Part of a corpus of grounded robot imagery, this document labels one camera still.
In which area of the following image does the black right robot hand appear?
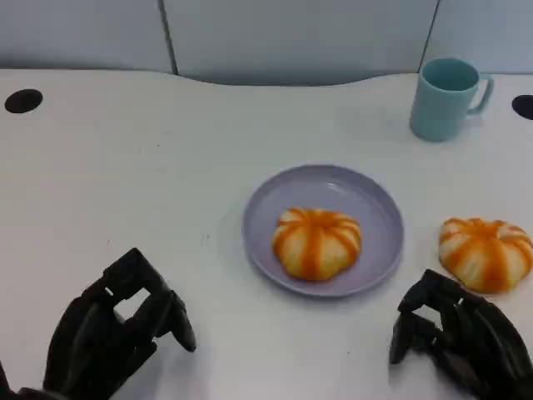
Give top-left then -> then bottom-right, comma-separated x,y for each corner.
389,268 -> 533,400

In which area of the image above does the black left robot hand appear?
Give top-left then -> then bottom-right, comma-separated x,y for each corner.
42,247 -> 197,400

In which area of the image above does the orange and white bread roll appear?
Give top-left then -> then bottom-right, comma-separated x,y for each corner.
271,207 -> 362,282
438,216 -> 533,294

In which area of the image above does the lilac plate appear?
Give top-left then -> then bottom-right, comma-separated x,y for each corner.
242,163 -> 405,298

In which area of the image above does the pale green mug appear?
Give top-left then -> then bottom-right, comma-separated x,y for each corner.
409,57 -> 496,143

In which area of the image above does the grey partition panel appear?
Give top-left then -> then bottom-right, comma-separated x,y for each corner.
418,0 -> 533,76
162,0 -> 439,87
0,0 -> 178,76

